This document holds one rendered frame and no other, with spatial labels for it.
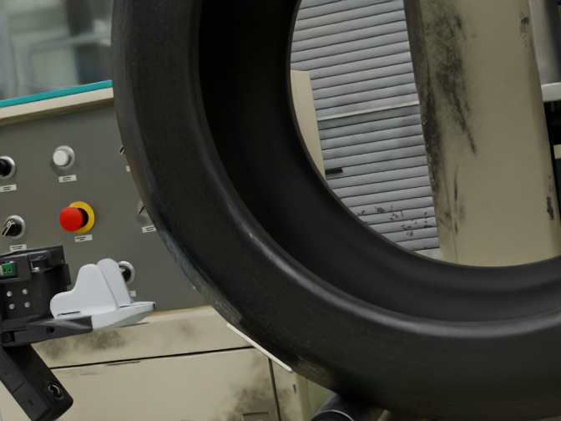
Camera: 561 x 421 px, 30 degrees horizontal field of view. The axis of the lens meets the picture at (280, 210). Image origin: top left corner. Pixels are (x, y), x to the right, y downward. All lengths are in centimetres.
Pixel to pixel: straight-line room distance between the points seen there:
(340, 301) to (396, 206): 948
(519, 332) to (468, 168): 41
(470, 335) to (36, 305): 41
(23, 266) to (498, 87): 52
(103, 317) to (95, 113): 80
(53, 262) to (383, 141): 930
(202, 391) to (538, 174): 72
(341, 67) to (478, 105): 921
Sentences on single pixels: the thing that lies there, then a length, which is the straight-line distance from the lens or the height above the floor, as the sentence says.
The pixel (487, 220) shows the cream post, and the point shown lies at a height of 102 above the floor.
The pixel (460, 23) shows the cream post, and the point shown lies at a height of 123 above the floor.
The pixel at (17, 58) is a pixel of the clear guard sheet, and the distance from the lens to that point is 175.
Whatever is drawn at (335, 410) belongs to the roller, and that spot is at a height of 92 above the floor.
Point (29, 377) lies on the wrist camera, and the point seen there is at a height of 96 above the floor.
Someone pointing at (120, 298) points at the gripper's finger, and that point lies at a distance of 98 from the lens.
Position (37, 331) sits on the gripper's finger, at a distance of 96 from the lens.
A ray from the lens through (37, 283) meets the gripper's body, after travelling 97.
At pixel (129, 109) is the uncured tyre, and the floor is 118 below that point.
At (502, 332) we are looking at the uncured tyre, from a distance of 77.
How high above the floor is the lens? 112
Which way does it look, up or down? 3 degrees down
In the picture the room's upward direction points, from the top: 9 degrees counter-clockwise
